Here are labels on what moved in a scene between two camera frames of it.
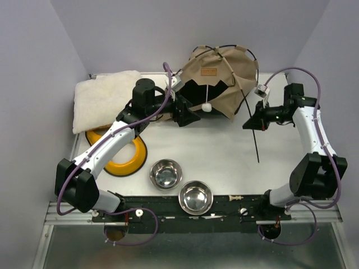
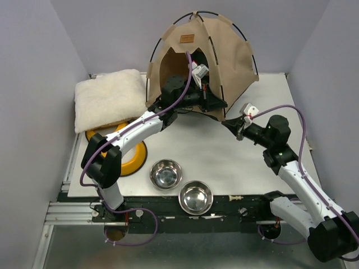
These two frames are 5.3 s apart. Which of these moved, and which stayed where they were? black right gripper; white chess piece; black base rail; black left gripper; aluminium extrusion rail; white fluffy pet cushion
Moved: black left gripper; black right gripper
Stayed: white chess piece; white fluffy pet cushion; aluminium extrusion rail; black base rail
